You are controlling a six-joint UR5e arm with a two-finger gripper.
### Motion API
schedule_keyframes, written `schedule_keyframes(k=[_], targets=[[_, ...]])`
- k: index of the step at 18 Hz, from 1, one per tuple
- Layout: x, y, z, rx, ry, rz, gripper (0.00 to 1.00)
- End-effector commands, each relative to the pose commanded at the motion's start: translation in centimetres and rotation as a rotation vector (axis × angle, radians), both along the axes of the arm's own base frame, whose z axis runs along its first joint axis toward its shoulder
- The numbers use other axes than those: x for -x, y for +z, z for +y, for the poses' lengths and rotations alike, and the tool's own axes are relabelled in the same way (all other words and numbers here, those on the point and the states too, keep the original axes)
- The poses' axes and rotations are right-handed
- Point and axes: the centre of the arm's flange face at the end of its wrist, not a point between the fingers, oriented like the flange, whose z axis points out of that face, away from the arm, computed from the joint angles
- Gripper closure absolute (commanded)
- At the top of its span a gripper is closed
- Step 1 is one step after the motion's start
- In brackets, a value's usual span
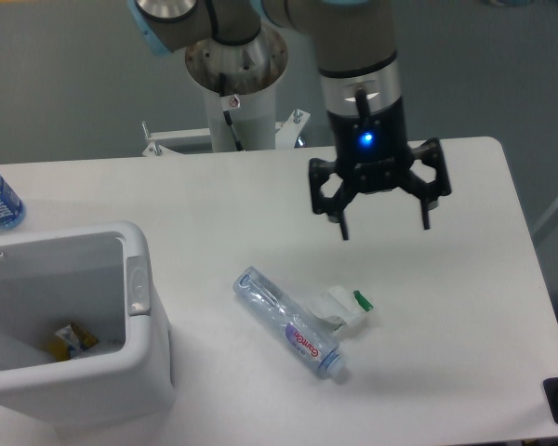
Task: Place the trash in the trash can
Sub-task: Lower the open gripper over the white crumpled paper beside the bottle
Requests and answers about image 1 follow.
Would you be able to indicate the white plastic trash can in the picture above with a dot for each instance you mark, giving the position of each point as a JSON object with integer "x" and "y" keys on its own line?
{"x": 99, "y": 277}

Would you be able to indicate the yellow snack packet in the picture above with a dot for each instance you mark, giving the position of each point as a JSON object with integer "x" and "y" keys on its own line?
{"x": 70, "y": 341}

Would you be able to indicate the clear crushed plastic bottle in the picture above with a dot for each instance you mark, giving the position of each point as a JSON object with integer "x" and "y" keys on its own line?
{"x": 283, "y": 317}

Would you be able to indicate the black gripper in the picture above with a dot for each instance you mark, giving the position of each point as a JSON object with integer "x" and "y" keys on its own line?
{"x": 370, "y": 152}

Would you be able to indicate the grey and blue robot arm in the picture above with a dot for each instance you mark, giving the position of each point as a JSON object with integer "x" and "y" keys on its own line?
{"x": 353, "y": 42}

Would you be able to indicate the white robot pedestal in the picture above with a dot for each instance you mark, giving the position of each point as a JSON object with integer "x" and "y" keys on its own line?
{"x": 238, "y": 84}

